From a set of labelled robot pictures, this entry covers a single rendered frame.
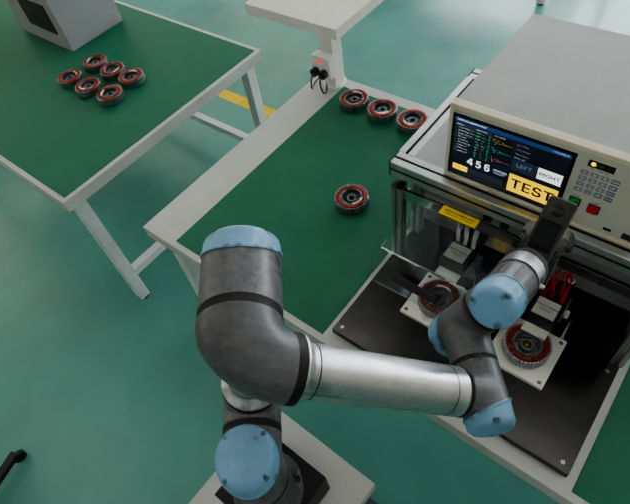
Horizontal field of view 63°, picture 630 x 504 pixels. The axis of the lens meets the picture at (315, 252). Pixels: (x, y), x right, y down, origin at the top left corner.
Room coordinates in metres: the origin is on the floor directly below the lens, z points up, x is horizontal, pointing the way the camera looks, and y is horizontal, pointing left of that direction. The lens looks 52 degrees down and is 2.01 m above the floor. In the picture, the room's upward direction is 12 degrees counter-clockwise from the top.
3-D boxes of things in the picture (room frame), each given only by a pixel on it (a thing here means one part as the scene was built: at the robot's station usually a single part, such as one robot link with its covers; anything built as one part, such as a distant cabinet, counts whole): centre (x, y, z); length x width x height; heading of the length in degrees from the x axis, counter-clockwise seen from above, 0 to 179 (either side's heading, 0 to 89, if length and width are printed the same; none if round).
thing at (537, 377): (0.53, -0.46, 0.78); 0.15 x 0.15 x 0.01; 43
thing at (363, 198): (1.15, -0.15, 0.77); 0.11 x 0.11 x 0.04
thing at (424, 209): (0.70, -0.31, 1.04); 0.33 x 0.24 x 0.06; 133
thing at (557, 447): (0.62, -0.39, 0.76); 0.64 x 0.47 x 0.02; 43
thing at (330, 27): (1.67, -0.19, 0.98); 0.37 x 0.35 x 0.46; 43
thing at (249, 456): (0.32, 0.20, 1.01); 0.13 x 0.12 x 0.14; 175
